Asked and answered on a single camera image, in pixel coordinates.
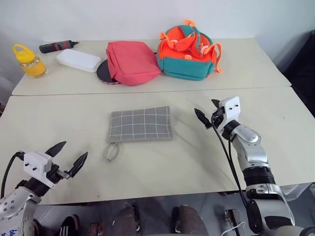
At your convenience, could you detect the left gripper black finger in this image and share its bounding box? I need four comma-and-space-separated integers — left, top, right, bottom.
45, 141, 67, 158
66, 151, 89, 180

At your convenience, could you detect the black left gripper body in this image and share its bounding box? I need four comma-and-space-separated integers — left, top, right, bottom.
46, 164, 71, 189

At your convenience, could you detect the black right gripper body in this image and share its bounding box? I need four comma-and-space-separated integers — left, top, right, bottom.
211, 106, 225, 129

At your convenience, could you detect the grey checked pouch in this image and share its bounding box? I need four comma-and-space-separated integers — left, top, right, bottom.
102, 105, 174, 163

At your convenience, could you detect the white rectangular case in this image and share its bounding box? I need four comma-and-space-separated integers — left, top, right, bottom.
56, 49, 102, 73

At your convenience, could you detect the orange and teal backpack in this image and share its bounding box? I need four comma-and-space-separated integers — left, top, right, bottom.
157, 19, 223, 81

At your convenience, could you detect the black shoe with white stripes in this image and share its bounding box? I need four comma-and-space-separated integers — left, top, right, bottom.
60, 214, 80, 236

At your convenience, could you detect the dark brown rounded shape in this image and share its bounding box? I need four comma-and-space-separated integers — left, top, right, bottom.
108, 205, 139, 236
171, 204, 208, 236

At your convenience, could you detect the yellow-lidded jar of orange liquid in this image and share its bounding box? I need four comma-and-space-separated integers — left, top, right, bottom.
12, 44, 48, 79

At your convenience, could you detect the black round disc, red rim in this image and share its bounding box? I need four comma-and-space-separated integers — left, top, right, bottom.
96, 59, 122, 87

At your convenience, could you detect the large black object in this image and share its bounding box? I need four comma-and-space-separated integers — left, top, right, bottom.
277, 29, 315, 116

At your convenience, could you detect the pink fabric bag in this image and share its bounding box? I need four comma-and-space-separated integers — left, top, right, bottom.
105, 40, 162, 87

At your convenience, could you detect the black and red marker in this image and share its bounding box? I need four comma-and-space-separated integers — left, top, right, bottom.
39, 40, 80, 54

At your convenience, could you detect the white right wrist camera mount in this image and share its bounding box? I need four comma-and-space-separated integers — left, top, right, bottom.
217, 96, 241, 131

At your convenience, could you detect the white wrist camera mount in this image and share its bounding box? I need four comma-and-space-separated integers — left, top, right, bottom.
23, 151, 55, 189
217, 96, 241, 131

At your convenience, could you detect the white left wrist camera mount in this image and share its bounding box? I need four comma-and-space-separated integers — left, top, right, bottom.
23, 151, 55, 189

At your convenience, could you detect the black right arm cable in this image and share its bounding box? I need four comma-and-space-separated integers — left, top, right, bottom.
211, 115, 250, 209

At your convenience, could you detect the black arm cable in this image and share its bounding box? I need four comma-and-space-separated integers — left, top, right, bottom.
211, 115, 250, 209
0, 151, 26, 199

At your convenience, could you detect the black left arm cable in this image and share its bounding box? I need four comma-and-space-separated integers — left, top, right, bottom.
0, 151, 26, 199

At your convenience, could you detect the grey metal bracket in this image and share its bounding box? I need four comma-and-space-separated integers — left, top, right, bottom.
224, 208, 243, 236

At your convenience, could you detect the thin white cable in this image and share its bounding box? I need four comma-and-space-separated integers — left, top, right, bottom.
220, 221, 247, 236

